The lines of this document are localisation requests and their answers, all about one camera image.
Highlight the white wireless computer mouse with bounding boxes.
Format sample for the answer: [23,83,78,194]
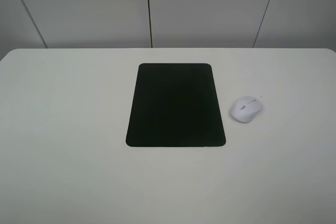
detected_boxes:
[229,96,263,123]

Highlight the black rectangular mouse pad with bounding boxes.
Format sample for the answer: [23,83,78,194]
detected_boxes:
[125,63,226,147]

